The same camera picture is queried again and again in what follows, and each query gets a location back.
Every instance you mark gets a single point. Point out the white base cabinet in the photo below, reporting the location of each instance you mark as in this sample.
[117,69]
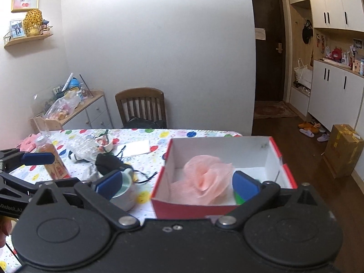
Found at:
[335,96]

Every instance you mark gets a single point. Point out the clear bubble wrap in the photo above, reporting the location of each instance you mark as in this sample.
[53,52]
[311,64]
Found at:
[82,145]

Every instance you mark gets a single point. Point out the clear acrylic display stand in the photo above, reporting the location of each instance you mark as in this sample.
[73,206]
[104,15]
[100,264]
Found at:
[86,91]

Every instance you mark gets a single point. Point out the black cloth pouch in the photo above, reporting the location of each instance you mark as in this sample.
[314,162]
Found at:
[109,162]

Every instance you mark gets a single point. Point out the white mug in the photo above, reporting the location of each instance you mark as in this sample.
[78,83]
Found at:
[125,197]

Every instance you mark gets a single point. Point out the pink mesh flower sponge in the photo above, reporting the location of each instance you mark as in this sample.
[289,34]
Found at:
[204,173]

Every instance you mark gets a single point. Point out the person's left hand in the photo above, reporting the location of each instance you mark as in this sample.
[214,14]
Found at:
[4,231]

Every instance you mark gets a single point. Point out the red shoe box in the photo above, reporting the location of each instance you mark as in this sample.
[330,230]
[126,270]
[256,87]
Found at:
[216,153]

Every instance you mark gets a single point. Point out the white tote bag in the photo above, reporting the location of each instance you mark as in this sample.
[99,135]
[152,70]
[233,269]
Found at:
[303,75]

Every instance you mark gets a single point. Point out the golden ornament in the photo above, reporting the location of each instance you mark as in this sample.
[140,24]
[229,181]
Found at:
[32,22]

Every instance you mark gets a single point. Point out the metal door lock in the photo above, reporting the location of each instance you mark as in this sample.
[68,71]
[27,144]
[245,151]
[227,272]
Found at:
[279,47]

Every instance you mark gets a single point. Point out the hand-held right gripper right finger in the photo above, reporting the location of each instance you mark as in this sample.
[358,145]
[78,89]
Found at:
[246,186]

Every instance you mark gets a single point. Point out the polka dot tablecloth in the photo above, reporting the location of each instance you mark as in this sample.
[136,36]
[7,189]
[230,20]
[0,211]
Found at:
[159,136]

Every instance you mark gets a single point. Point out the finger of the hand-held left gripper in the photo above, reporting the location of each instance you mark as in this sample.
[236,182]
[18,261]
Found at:
[17,183]
[37,158]

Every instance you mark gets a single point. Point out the wooden chair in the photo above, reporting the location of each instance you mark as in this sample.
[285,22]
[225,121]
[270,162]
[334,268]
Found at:
[139,92]

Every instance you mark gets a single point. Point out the small photo frame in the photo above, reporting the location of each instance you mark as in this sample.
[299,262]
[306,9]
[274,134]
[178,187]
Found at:
[17,29]

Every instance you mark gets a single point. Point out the black bag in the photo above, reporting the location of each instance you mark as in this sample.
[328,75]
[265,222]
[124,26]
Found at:
[142,122]

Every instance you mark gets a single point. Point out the red bag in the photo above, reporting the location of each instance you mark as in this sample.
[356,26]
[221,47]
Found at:
[337,54]

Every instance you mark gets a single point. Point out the patterned doormat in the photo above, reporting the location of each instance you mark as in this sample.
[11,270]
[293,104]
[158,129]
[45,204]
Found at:
[274,109]

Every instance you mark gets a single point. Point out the dark brown door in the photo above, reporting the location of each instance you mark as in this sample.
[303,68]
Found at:
[270,71]

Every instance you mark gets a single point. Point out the clear plastic snack bag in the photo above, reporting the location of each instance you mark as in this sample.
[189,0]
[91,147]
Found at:
[61,108]

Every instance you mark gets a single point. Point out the taped cardboard box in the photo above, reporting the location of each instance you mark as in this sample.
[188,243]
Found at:
[341,150]

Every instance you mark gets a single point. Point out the wooden wall shelf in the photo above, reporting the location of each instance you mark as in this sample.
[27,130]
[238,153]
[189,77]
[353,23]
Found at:
[28,40]

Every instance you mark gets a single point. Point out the white paper notice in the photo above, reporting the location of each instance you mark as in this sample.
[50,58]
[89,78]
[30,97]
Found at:
[260,34]

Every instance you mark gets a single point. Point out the gold framed calligraphy picture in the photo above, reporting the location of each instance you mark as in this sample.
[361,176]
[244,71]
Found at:
[25,0]

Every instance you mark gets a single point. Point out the white wall cabinets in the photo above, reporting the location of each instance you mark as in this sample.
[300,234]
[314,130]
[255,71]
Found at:
[335,0]

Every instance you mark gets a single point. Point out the white paper card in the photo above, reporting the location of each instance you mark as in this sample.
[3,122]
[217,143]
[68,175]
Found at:
[138,148]

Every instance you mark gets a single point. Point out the small house model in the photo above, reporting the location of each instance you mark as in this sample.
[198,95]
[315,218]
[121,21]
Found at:
[47,26]

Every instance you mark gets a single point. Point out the black cap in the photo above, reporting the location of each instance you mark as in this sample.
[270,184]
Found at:
[307,32]

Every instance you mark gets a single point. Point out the orange drink bottle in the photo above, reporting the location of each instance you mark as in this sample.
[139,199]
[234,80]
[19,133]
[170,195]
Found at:
[54,162]

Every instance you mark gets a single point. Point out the orange slippers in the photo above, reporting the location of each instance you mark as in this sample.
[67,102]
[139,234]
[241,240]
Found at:
[307,126]

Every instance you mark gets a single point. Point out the blue round container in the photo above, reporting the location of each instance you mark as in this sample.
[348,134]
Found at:
[74,83]

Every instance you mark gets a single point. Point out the decorated small bowl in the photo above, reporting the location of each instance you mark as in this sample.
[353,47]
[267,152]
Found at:
[106,145]

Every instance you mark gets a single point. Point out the pink packet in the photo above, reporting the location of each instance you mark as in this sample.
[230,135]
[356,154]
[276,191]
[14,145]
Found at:
[28,142]

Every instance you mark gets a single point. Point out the purple slipper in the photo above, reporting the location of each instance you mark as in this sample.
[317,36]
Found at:
[323,138]
[306,133]

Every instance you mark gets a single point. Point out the white drawer cabinet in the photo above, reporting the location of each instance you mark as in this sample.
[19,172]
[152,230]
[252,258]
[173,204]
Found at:
[96,113]

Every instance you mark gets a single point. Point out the white pump bottle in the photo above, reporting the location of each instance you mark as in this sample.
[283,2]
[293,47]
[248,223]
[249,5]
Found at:
[345,59]

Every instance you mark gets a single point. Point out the wooden box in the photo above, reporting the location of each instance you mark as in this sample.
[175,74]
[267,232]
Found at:
[54,125]

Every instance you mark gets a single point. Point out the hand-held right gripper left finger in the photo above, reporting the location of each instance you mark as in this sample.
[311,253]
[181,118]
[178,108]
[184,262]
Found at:
[109,182]

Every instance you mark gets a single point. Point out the clear plastic cup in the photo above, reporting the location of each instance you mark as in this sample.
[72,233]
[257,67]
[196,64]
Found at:
[42,125]

